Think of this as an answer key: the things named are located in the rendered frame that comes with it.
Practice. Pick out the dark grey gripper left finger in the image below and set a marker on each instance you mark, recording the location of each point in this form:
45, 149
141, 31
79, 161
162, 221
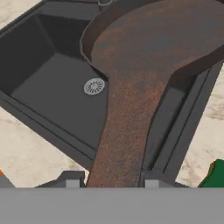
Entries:
71, 180

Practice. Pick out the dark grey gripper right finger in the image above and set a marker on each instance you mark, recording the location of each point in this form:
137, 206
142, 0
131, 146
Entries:
151, 181

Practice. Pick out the rusty brown pan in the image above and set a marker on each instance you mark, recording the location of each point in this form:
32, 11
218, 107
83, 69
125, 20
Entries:
137, 73

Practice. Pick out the green sponge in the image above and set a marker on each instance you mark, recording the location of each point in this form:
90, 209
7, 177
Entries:
214, 176

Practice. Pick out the dark grey sink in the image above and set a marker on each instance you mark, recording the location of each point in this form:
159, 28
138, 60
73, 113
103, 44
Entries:
49, 75

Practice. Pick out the orange object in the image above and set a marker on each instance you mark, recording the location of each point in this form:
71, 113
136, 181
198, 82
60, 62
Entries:
1, 172

